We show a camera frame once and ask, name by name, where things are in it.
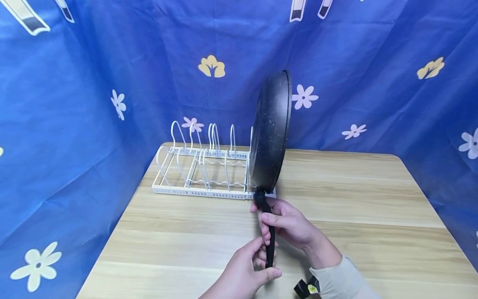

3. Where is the person's right forearm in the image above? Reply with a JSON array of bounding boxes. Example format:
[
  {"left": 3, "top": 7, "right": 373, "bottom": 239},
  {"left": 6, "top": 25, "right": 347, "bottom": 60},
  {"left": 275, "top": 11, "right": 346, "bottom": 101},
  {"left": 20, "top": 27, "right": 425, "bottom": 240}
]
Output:
[{"left": 309, "top": 255, "right": 382, "bottom": 299}]

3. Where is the black wrist band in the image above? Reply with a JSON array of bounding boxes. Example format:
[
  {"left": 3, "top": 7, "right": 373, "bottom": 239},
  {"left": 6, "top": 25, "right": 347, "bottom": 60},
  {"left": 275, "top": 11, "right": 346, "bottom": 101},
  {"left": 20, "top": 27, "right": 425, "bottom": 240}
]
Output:
[{"left": 293, "top": 276, "right": 322, "bottom": 299}]

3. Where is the black frying pan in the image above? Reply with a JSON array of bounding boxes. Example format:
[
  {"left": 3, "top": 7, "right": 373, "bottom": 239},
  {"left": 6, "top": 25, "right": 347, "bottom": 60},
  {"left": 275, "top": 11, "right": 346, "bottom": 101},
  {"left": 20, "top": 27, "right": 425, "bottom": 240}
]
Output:
[{"left": 248, "top": 70, "right": 292, "bottom": 269}]

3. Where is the person's right hand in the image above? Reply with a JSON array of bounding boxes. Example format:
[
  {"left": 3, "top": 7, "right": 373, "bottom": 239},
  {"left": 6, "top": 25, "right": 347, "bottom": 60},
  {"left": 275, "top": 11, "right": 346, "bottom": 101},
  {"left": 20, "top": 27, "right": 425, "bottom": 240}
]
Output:
[{"left": 250, "top": 197, "right": 333, "bottom": 270}]

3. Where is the white wire pan rack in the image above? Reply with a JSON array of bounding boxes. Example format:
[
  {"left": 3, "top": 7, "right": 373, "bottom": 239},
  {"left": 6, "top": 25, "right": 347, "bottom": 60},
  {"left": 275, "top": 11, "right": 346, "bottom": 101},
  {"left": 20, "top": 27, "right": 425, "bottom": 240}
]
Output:
[{"left": 151, "top": 120, "right": 277, "bottom": 201}]

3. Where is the person's left hand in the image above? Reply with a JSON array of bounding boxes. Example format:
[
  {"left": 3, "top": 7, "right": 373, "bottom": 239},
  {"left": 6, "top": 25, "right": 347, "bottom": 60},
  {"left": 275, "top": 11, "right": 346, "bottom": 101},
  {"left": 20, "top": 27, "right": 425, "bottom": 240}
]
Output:
[{"left": 199, "top": 236, "right": 283, "bottom": 299}]

